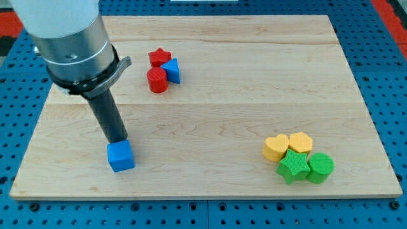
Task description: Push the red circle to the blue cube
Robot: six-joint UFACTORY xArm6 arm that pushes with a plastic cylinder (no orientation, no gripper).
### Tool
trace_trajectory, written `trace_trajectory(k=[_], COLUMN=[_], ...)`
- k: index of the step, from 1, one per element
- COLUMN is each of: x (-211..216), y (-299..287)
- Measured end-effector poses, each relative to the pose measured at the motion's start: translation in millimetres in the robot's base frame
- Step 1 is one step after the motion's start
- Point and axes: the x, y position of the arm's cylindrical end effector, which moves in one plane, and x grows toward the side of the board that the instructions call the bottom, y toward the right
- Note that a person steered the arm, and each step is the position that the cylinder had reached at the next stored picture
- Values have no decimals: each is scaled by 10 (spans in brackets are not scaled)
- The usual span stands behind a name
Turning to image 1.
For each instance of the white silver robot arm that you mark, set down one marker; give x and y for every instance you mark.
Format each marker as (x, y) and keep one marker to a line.
(70, 36)

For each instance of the blue cube block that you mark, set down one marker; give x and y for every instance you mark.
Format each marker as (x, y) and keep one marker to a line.
(120, 156)

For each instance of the wooden board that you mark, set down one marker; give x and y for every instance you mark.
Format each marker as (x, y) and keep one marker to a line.
(243, 79)

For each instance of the blue triangle block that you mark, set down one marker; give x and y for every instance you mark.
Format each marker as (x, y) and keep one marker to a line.
(172, 69)

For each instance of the red cylinder block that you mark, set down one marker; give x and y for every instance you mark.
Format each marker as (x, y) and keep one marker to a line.
(157, 80)

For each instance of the red star block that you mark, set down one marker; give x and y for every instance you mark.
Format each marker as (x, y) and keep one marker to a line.
(159, 57)

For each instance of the yellow heart block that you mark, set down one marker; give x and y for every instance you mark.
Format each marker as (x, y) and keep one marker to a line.
(274, 148)

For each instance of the yellow hexagon block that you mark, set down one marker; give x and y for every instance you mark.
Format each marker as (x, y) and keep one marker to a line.
(300, 142)

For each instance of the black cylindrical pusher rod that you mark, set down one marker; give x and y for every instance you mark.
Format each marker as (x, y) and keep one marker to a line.
(106, 112)

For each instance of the green star block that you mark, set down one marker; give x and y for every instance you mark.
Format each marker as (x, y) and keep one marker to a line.
(293, 167)

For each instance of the green cylinder block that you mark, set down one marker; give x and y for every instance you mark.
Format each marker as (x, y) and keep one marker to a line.
(321, 166)

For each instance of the grey clamp bracket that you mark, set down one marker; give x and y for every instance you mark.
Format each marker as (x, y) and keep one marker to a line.
(96, 84)

